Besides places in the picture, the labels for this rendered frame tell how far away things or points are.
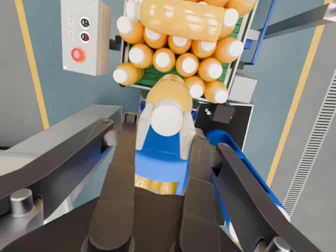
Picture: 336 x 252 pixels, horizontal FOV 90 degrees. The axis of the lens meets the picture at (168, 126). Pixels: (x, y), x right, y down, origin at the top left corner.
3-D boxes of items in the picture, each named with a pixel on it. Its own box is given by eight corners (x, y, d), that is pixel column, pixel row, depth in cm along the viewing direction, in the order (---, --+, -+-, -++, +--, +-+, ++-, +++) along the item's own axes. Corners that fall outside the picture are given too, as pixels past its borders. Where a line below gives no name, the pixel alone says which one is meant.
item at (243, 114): (181, 213, 216) (181, 223, 202) (193, 97, 162) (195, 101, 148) (221, 216, 215) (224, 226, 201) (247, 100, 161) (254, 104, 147)
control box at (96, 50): (79, 68, 60) (61, 69, 50) (80, 1, 53) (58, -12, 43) (107, 73, 60) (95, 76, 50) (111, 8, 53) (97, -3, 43)
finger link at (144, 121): (141, 151, 16) (133, 149, 15) (149, 124, 22) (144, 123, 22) (146, 121, 14) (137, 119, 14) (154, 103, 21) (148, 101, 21)
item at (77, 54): (72, 60, 49) (70, 60, 48) (72, 47, 48) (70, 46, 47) (85, 62, 49) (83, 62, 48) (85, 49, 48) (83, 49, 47)
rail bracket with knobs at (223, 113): (202, 112, 74) (206, 120, 65) (207, 96, 72) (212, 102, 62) (224, 116, 75) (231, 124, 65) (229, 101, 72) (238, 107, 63)
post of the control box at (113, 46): (141, 55, 150) (88, 45, 57) (142, 50, 149) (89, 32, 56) (146, 56, 150) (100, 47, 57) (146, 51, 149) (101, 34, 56)
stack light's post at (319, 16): (218, 48, 146) (322, 19, 44) (219, 43, 145) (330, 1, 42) (222, 49, 146) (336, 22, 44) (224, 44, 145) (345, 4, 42)
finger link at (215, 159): (195, 148, 13) (232, 156, 13) (191, 126, 18) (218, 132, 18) (190, 163, 14) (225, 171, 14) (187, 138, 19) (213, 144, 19)
